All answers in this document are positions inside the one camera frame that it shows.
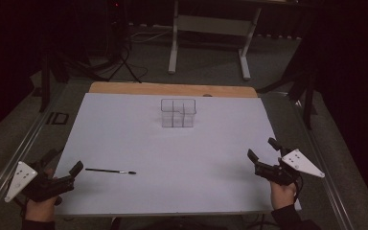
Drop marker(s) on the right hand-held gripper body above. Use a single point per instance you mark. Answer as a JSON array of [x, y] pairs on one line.
[[302, 163]]

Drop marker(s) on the black equipment tower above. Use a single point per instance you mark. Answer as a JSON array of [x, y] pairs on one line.
[[116, 25]]

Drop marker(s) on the person's right hand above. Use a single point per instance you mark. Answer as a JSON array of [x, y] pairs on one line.
[[282, 195]]

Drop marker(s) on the person's left hand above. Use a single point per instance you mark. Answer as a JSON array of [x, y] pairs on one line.
[[41, 209]]

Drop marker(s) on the white metal desk frame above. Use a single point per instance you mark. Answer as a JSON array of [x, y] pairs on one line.
[[211, 26]]

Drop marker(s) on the clear acrylic compartment organizer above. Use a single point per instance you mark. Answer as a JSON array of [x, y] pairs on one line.
[[178, 113]]

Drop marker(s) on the black metal stand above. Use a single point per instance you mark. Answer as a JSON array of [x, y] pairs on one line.
[[308, 92], [45, 80]]

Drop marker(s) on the white table cover sheet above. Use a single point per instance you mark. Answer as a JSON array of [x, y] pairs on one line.
[[172, 159]]

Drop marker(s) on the black rectangular floor frame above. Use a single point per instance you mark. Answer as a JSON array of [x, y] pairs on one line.
[[49, 118]]

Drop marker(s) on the thin black brush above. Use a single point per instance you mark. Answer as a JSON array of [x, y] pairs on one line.
[[110, 171]]

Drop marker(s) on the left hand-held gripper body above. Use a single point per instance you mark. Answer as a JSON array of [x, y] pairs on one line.
[[20, 182]]

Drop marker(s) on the metal floor rail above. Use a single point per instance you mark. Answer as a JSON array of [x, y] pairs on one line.
[[16, 150], [322, 166]]

